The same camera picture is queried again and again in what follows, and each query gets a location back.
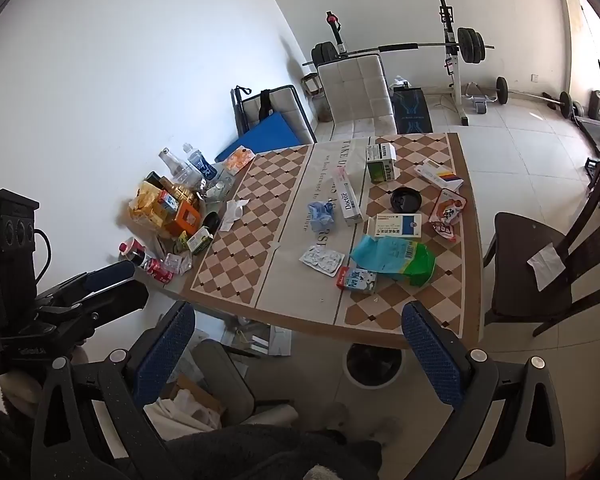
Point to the white round trash bin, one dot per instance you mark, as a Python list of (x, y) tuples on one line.
[(375, 367)]

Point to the barbell with black plates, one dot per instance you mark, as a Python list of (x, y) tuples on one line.
[(380, 49)]

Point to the clear plastic wrapper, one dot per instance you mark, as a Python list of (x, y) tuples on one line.
[(179, 262)]

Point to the white cloth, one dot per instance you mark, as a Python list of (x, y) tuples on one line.
[(175, 417)]

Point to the brown snack bag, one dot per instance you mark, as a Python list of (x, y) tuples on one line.
[(180, 191)]

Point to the white weight rack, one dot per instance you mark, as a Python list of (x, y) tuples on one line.
[(454, 60)]

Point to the crumpled white tissue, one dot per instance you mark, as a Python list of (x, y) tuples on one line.
[(232, 212)]

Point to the white blue medicine box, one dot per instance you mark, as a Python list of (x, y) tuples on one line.
[(395, 225)]

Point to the green white medicine box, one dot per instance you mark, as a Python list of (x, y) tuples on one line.
[(380, 170)]

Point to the white pink toothpaste box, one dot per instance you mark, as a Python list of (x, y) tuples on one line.
[(347, 200)]

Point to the orange white packet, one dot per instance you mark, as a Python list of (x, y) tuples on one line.
[(237, 160)]

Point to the silver blister pack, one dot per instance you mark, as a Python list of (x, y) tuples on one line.
[(320, 260)]

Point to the clear bottle with blue label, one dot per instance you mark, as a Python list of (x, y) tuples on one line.
[(200, 165)]

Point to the red snack packet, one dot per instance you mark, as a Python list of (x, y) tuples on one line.
[(447, 215)]

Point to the blue mat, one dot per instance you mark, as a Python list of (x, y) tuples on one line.
[(265, 135)]

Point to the brown cardboard box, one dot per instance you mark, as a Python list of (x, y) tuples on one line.
[(195, 392)]

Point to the white box with coloured stripes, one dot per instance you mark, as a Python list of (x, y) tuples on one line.
[(437, 172)]

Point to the long barbell with small plates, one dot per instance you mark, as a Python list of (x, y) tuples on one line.
[(530, 96)]

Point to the black canister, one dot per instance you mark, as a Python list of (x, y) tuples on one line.
[(599, 105)]

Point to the blue green plastic bag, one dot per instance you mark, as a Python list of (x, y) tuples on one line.
[(395, 260)]

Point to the dark wooden chair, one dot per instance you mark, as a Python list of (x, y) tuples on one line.
[(525, 270)]

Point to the white paper sheet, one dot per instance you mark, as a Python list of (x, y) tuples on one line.
[(547, 265)]

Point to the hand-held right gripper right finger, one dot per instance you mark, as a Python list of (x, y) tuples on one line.
[(430, 355)]

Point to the crumpled blue wrapper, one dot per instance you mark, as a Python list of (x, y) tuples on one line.
[(322, 215)]

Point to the small black cup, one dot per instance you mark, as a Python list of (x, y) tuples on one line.
[(210, 220)]

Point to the clear empty plastic bottle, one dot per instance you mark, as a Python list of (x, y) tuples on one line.
[(172, 162)]

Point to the grey cushioned chair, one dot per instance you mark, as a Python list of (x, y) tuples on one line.
[(225, 375)]

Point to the white padded chair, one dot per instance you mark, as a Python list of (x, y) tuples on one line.
[(355, 90)]

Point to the red blue small carton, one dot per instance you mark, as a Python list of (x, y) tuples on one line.
[(355, 280)]

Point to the dark cola bottle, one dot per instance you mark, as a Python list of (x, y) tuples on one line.
[(135, 250)]

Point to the black weight bench pad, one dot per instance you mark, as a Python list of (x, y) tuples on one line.
[(412, 110)]

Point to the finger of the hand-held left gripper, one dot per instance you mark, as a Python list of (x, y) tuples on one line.
[(122, 300), (110, 274)]

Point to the green drink carton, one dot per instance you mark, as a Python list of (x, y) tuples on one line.
[(200, 240)]

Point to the orange box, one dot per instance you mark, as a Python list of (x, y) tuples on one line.
[(185, 217)]

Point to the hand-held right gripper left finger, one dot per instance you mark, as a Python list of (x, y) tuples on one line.
[(167, 345)]

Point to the person's dark clothing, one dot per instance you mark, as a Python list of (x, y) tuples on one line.
[(260, 455)]

